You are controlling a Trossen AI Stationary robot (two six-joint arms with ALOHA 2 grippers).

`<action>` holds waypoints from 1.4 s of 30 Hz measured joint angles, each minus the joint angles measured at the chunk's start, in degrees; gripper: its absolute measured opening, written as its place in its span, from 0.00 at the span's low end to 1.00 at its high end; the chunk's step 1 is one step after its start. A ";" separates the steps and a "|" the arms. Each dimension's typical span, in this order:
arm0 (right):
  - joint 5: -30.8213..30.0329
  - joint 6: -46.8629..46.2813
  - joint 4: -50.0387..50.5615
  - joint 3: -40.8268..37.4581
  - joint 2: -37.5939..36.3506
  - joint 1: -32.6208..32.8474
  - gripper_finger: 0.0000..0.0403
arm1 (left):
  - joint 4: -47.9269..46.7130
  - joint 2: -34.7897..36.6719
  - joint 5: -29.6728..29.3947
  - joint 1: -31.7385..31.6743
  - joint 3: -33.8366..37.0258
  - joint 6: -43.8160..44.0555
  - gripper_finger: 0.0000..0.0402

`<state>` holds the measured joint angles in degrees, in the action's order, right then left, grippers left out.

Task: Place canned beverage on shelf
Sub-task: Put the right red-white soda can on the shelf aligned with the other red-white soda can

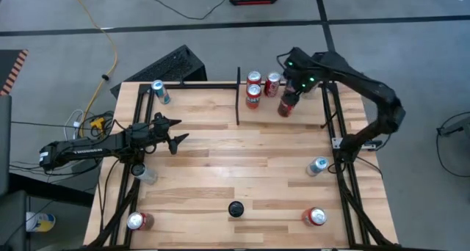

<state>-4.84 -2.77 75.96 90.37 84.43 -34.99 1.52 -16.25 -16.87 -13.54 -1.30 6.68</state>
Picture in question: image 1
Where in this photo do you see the grey cabinet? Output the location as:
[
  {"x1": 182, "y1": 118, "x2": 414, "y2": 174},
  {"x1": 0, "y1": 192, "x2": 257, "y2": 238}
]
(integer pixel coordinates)
[{"x1": 0, "y1": 95, "x2": 30, "y2": 251}]

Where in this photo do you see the red Coca-Cola can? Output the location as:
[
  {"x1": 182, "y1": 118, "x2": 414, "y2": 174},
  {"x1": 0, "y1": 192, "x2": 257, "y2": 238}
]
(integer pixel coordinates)
[
  {"x1": 277, "y1": 92, "x2": 300, "y2": 118},
  {"x1": 126, "y1": 211, "x2": 155, "y2": 231},
  {"x1": 264, "y1": 71, "x2": 282, "y2": 98}
]

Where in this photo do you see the blue silver Red Bull can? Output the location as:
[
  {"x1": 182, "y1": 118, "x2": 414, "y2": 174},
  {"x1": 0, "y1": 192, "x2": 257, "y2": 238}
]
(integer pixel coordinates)
[
  {"x1": 305, "y1": 156, "x2": 330, "y2": 178},
  {"x1": 151, "y1": 79, "x2": 172, "y2": 106}
]

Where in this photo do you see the black floor cable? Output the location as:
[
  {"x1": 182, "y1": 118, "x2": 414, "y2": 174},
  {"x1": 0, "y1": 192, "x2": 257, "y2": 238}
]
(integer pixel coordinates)
[
  {"x1": 119, "y1": 0, "x2": 231, "y2": 21},
  {"x1": 435, "y1": 111, "x2": 470, "y2": 178}
]

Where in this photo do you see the black mat orange striped edge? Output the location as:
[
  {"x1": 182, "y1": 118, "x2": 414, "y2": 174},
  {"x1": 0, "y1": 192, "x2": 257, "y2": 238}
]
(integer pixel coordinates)
[{"x1": 0, "y1": 48, "x2": 29, "y2": 97}]

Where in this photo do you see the white cable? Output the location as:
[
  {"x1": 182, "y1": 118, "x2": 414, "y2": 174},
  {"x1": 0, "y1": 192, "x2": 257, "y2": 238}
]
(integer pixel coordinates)
[{"x1": 64, "y1": 109, "x2": 85, "y2": 138}]

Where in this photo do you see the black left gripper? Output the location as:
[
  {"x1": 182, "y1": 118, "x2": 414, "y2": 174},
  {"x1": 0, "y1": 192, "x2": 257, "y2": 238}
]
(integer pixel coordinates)
[{"x1": 126, "y1": 113, "x2": 190, "y2": 156}]

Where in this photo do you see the black aluminium rail frame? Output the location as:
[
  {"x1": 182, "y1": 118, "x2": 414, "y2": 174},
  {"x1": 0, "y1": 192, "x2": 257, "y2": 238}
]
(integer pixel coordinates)
[{"x1": 95, "y1": 81, "x2": 396, "y2": 250}]

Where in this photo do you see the yellow power cable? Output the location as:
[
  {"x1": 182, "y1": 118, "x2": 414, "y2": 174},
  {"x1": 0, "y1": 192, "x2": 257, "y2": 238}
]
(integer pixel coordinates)
[{"x1": 68, "y1": 0, "x2": 119, "y2": 131}]

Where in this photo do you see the wooden shelf black metal frame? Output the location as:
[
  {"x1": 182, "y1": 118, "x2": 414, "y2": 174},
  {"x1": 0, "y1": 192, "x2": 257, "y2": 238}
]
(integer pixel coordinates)
[{"x1": 236, "y1": 66, "x2": 337, "y2": 130}]

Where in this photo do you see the white yellow blue container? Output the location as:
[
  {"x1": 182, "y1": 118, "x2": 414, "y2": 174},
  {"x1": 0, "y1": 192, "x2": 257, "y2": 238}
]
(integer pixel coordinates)
[{"x1": 25, "y1": 211, "x2": 57, "y2": 233}]

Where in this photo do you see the grey stand foot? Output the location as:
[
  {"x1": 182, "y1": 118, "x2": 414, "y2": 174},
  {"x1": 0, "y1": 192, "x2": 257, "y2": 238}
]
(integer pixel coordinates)
[{"x1": 436, "y1": 114, "x2": 470, "y2": 137}]

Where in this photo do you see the orange Fanta can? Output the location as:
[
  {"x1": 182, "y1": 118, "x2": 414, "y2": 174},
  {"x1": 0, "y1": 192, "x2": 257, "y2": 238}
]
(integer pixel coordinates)
[
  {"x1": 245, "y1": 84, "x2": 262, "y2": 110},
  {"x1": 246, "y1": 70, "x2": 262, "y2": 86},
  {"x1": 301, "y1": 206, "x2": 328, "y2": 228}
]

